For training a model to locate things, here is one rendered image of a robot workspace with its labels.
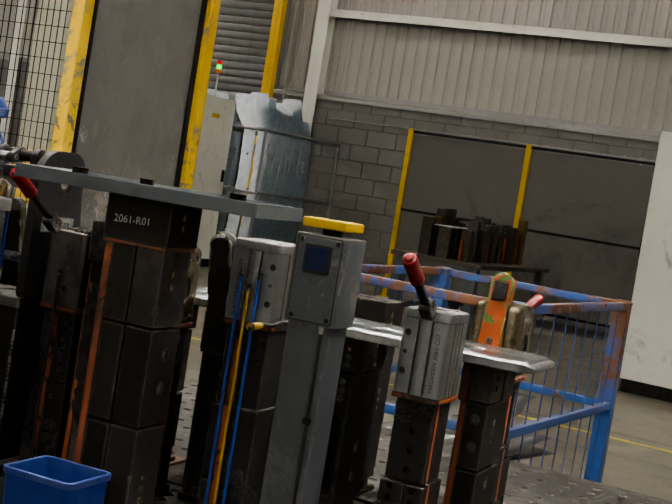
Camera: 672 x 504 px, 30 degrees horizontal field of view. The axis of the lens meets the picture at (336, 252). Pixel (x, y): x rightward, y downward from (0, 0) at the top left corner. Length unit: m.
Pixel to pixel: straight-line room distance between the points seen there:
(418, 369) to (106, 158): 3.76
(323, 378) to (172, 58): 4.16
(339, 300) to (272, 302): 0.22
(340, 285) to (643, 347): 8.30
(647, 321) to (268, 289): 8.12
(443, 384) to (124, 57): 3.82
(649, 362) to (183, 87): 5.12
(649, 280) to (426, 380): 8.13
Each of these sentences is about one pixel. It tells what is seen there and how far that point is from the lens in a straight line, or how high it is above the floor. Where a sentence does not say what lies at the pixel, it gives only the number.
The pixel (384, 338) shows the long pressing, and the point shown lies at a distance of 1.81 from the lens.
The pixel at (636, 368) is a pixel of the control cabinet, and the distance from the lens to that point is 9.81.
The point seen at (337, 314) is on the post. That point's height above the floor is 1.05.
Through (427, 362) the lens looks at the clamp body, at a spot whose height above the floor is 0.99.
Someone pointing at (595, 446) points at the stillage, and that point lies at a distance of 4.86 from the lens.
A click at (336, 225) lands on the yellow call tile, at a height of 1.15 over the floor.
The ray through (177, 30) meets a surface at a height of 1.77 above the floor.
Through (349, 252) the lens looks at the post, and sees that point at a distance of 1.54.
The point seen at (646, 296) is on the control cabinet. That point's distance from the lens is 9.77.
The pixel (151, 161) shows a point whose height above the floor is 1.18.
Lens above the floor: 1.20
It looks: 3 degrees down
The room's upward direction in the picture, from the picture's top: 9 degrees clockwise
